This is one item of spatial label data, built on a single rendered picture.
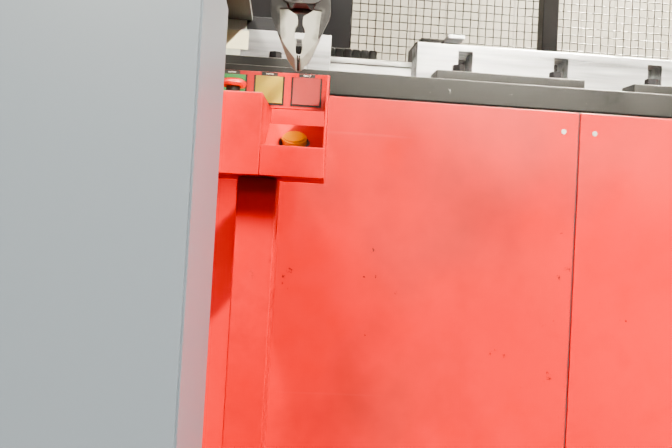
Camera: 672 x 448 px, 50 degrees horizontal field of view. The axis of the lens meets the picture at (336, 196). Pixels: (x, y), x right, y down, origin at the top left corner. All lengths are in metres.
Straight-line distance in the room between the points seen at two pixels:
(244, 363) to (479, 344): 0.48
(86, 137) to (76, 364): 0.13
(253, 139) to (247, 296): 0.24
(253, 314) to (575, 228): 0.65
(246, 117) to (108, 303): 0.65
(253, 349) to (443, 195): 0.47
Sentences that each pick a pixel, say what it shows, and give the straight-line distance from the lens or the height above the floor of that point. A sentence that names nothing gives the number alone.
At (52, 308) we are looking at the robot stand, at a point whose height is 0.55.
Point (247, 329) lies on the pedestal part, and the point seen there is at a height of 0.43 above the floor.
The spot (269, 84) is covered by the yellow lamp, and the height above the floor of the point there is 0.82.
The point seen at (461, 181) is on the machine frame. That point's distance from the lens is 1.37.
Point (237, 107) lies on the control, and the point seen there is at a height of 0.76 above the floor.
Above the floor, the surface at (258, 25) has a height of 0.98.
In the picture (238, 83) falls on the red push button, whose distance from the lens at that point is 1.12.
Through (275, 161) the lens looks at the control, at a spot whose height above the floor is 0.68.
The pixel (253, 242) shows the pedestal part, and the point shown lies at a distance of 1.10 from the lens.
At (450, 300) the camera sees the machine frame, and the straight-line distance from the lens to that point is 1.37.
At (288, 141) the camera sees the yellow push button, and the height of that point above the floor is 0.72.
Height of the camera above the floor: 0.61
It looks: 2 degrees up
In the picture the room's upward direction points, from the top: 3 degrees clockwise
